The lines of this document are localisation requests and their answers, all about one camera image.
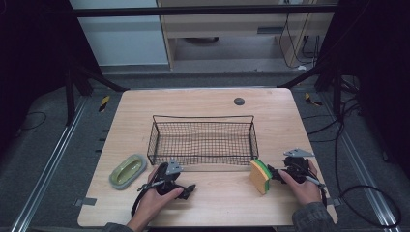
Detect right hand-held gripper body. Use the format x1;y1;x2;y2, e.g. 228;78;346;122
282;148;315;185

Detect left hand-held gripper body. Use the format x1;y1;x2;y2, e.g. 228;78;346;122
156;159;187;197

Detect yellow and green sponge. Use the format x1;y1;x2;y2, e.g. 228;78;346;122
249;158;274;195

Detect black wire basket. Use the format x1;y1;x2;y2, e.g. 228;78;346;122
146;114;260;167

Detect person's right hand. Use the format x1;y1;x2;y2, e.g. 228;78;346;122
278;159;323;207

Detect person's left hand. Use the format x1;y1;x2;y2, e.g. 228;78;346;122
126;164;185;232

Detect green soap dish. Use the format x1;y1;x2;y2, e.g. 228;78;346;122
108;153;148;190

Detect yellow and black floor tape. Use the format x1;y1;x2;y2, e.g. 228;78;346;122
98;95;111;113
304;92;324;107

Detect black metal stand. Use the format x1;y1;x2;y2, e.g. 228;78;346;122
277;52;344;121
63;56;131;128

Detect dark curtain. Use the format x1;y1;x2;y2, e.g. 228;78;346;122
0;0;103;159
313;0;410;180

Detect white cabinet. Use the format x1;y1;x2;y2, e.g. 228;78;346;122
69;0;169;67

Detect wooden background desk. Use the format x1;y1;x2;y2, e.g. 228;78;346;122
156;0;339;71

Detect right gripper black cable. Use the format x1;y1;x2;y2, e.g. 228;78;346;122
294;163;329;208

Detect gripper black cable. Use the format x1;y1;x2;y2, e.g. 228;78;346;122
294;163;329;208
130;163;169;218

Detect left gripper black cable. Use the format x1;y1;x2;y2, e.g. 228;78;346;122
130;163;169;218

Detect black looped floor cable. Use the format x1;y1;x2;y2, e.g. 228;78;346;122
303;96;403;229

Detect aluminium floor rail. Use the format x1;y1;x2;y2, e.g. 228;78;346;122
320;92;402;232
9;96;90;232

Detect hanging black desk cables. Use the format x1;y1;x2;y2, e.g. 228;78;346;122
278;0;321;71

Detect thin black floor cable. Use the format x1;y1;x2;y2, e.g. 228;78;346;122
18;111;48;131

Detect black horizontal frame bar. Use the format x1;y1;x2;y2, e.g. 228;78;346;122
72;5;338;18

